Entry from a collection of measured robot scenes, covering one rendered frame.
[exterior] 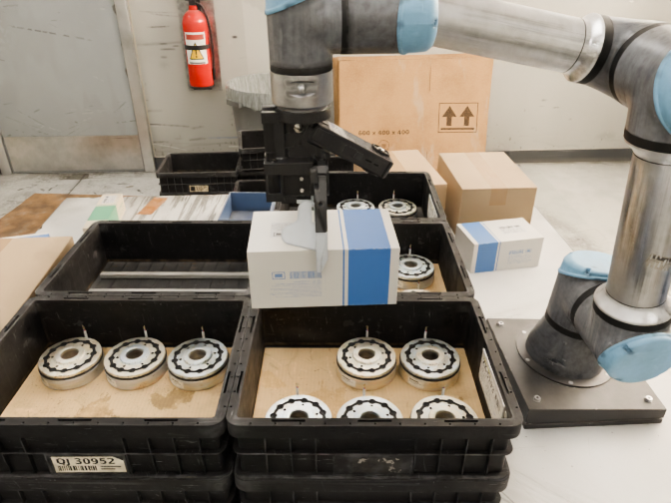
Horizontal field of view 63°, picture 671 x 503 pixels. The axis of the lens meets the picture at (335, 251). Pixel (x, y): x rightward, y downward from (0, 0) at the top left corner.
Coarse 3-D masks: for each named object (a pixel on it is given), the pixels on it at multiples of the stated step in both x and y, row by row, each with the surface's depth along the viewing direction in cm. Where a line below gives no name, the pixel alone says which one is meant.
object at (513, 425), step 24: (480, 312) 94; (240, 360) 83; (240, 384) 81; (504, 384) 81; (240, 432) 73; (264, 432) 73; (288, 432) 73; (312, 432) 73; (336, 432) 73; (360, 432) 73; (384, 432) 73; (408, 432) 73; (432, 432) 73; (456, 432) 73; (480, 432) 73; (504, 432) 73
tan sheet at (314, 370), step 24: (264, 360) 98; (288, 360) 98; (312, 360) 98; (264, 384) 93; (288, 384) 93; (312, 384) 93; (336, 384) 93; (408, 384) 93; (456, 384) 93; (264, 408) 88; (336, 408) 88; (408, 408) 88; (480, 408) 88
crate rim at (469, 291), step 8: (392, 224) 123; (400, 224) 123; (408, 224) 123; (416, 224) 123; (424, 224) 123; (432, 224) 123; (440, 224) 123; (448, 224) 123; (448, 232) 119; (448, 240) 116; (456, 248) 113; (456, 256) 110; (456, 264) 108; (464, 272) 105; (464, 280) 102; (472, 288) 100; (472, 296) 99
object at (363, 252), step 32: (256, 224) 78; (288, 224) 78; (352, 224) 78; (384, 224) 78; (256, 256) 71; (288, 256) 72; (352, 256) 72; (384, 256) 72; (256, 288) 74; (288, 288) 74; (320, 288) 74; (352, 288) 75; (384, 288) 75
